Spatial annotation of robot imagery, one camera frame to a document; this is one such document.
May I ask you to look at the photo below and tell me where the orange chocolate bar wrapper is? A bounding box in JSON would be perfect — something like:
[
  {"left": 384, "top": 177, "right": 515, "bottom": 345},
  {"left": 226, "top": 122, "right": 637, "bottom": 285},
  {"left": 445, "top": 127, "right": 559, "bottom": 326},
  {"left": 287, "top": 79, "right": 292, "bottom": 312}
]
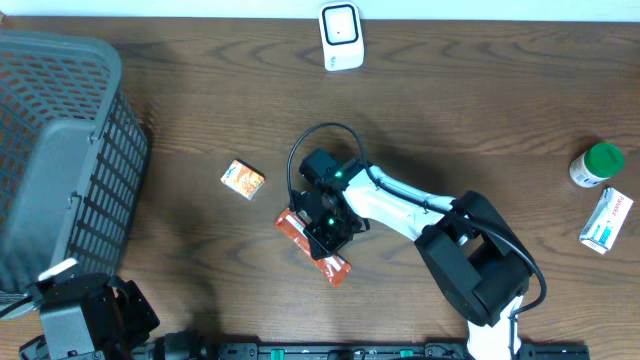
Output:
[{"left": 274, "top": 209, "right": 352, "bottom": 288}]

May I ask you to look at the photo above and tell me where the small orange snack packet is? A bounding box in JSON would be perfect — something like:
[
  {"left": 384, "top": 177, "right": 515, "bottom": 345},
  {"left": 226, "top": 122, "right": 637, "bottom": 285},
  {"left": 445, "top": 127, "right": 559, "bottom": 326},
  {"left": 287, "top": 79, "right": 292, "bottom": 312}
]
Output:
[{"left": 220, "top": 160, "right": 265, "bottom": 200}]

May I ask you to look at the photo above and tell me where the green lid white jar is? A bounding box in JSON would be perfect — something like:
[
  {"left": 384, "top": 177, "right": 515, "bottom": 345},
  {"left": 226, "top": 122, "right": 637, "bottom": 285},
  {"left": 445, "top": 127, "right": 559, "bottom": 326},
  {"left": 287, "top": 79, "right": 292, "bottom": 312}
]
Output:
[{"left": 569, "top": 142, "right": 625, "bottom": 188}]

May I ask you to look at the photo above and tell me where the white blue medicine box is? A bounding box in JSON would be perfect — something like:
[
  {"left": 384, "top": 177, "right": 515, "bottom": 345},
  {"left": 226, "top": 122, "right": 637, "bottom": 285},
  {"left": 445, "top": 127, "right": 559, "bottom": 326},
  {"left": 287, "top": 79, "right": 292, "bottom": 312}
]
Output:
[{"left": 579, "top": 187, "right": 634, "bottom": 255}]

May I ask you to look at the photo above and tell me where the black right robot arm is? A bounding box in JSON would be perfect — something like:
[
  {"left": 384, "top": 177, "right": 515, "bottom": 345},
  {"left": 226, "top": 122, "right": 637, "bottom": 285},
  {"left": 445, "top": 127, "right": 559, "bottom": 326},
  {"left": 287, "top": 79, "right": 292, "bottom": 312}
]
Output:
[{"left": 292, "top": 149, "right": 539, "bottom": 359}]

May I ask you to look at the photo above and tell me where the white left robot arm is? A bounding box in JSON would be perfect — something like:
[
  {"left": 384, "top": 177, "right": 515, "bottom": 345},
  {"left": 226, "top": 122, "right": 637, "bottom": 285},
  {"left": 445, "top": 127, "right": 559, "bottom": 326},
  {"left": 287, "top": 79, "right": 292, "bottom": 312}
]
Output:
[{"left": 19, "top": 273, "right": 160, "bottom": 360}]

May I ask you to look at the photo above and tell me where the white barcode scanner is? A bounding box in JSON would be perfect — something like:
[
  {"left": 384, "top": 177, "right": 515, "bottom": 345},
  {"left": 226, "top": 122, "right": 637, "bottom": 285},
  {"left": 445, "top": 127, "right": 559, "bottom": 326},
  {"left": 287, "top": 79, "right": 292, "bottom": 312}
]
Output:
[{"left": 318, "top": 1, "right": 365, "bottom": 72}]

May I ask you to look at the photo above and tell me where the grey plastic basket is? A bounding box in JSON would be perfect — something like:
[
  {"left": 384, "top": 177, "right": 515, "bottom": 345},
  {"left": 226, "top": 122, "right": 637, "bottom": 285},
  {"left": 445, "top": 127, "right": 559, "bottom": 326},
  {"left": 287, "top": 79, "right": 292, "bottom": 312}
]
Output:
[{"left": 1, "top": 30, "right": 150, "bottom": 320}]

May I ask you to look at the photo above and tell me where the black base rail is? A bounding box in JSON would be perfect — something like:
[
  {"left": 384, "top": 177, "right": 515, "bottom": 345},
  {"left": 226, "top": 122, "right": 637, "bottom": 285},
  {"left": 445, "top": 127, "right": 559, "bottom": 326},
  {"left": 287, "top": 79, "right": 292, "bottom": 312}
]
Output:
[{"left": 132, "top": 330, "right": 591, "bottom": 360}]

